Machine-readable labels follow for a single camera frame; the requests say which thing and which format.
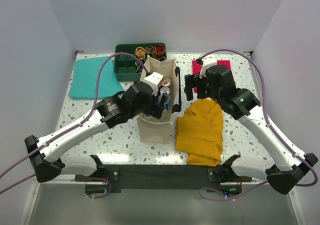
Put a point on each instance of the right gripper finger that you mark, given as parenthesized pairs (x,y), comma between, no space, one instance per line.
(188,90)
(191,79)

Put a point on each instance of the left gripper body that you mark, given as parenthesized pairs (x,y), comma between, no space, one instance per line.
(150,107)

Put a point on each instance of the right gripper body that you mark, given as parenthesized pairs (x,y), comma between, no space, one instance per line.
(204,91)

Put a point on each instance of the small clear water bottle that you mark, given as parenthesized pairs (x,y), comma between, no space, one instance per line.
(167,103)

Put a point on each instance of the beige canvas tote bag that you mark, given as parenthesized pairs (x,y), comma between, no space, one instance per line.
(154,130)

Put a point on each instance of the Pocari Sweat bottle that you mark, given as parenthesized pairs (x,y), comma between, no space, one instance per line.
(165,92)

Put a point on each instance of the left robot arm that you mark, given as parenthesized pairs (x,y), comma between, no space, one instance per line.
(48,153)

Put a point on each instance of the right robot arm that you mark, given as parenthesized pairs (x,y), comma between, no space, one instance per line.
(290,164)

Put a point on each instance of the red tab can near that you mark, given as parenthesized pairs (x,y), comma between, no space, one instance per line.
(164,87)

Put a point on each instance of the red tab can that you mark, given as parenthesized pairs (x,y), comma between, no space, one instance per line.
(164,87)
(166,82)

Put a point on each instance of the red folded cloth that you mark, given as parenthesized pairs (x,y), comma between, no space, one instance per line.
(228,66)

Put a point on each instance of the red tab can far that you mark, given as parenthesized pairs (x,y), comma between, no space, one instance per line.
(166,82)

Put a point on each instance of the brown pink rolled tie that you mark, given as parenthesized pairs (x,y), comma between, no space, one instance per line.
(162,58)

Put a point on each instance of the black white rolled tie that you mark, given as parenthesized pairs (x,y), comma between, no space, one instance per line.
(138,66)

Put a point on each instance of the orange black rolled tie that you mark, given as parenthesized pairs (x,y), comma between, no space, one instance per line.
(160,50)

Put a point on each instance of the green compartment tray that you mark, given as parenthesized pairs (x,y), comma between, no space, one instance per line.
(124,66)

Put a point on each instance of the mustard yellow cloth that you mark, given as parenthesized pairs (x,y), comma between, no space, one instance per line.
(199,133)

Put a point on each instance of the brown patterned rolled tie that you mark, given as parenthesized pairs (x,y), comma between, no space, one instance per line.
(150,51)

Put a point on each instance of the yellow rolled tie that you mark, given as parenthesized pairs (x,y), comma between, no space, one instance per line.
(140,53)

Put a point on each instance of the teal folded cloth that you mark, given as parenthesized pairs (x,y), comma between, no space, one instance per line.
(85,74)

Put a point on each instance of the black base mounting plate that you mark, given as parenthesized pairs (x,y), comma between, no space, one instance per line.
(158,177)

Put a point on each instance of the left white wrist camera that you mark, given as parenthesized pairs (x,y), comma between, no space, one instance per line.
(153,80)

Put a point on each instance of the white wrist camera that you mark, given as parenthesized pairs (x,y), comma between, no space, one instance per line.
(207,63)
(153,80)

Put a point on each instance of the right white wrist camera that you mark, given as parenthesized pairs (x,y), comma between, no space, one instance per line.
(207,63)

